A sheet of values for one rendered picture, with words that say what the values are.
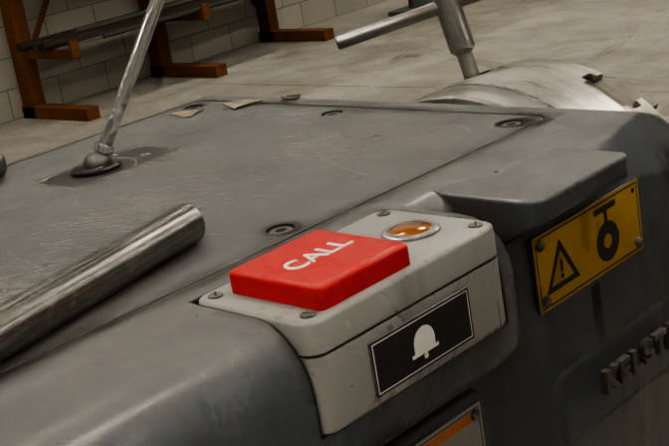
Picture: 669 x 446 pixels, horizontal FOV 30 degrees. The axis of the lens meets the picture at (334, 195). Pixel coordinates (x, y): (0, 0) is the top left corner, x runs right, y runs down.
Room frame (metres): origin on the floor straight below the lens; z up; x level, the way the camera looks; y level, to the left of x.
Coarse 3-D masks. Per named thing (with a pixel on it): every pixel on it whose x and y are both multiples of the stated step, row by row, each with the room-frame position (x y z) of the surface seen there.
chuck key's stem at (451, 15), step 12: (432, 0) 1.06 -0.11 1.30; (444, 0) 1.05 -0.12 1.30; (456, 0) 1.05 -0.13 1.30; (444, 12) 1.05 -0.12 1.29; (456, 12) 1.05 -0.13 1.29; (444, 24) 1.05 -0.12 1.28; (456, 24) 1.04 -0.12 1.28; (456, 36) 1.04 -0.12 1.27; (468, 36) 1.04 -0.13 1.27; (456, 48) 1.04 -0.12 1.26; (468, 48) 1.04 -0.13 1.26; (468, 60) 1.04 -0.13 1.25; (468, 72) 1.04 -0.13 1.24
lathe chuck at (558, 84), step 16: (512, 64) 1.04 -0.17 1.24; (528, 64) 1.03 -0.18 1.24; (544, 64) 1.02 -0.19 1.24; (560, 64) 1.02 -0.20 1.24; (576, 64) 1.02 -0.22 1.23; (464, 80) 1.02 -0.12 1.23; (480, 80) 1.00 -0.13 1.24; (496, 80) 0.99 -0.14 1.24; (512, 80) 0.98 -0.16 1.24; (528, 80) 0.98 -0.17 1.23; (544, 80) 0.98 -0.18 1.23; (560, 80) 0.98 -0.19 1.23; (576, 80) 0.98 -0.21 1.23; (592, 80) 1.00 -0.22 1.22; (544, 96) 0.95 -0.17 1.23; (560, 96) 0.95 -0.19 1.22; (576, 96) 0.96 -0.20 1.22; (592, 96) 0.96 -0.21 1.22; (656, 112) 0.96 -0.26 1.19
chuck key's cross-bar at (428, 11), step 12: (468, 0) 1.05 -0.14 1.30; (480, 0) 1.06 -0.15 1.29; (408, 12) 1.05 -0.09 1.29; (420, 12) 1.05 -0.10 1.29; (432, 12) 1.05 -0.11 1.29; (372, 24) 1.06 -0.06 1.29; (384, 24) 1.05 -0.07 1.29; (396, 24) 1.05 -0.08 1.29; (408, 24) 1.05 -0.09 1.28; (336, 36) 1.06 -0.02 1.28; (348, 36) 1.05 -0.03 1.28; (360, 36) 1.05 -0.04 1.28; (372, 36) 1.05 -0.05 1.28
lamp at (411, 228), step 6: (408, 222) 0.59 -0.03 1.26; (414, 222) 0.59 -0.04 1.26; (420, 222) 0.59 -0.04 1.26; (396, 228) 0.58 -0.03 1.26; (402, 228) 0.58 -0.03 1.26; (408, 228) 0.58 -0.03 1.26; (414, 228) 0.58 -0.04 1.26; (420, 228) 0.58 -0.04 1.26; (426, 228) 0.58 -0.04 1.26; (396, 234) 0.58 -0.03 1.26; (402, 234) 0.57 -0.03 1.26; (408, 234) 0.57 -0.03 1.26; (414, 234) 0.57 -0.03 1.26
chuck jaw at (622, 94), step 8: (600, 80) 1.00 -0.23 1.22; (600, 88) 0.99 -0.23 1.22; (608, 88) 0.99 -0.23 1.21; (616, 88) 0.99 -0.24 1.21; (624, 88) 1.03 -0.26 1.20; (632, 88) 1.03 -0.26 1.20; (608, 96) 0.98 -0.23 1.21; (616, 96) 0.98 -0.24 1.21; (624, 96) 0.98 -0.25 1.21; (632, 96) 1.02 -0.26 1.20; (640, 96) 1.02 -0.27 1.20; (624, 104) 0.97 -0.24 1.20; (632, 104) 0.97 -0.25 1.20; (656, 104) 1.01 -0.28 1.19
